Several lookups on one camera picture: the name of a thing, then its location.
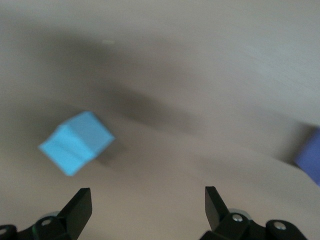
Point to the purple foam cube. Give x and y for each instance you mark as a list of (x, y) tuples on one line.
[(310, 157)]

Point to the brown table cover mat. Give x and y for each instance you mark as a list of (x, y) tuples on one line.
[(200, 75)]

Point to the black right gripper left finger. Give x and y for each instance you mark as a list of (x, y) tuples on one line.
[(76, 212)]

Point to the light blue foam cube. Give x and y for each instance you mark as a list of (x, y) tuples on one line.
[(77, 143)]

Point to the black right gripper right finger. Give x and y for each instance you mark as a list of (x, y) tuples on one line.
[(217, 212)]

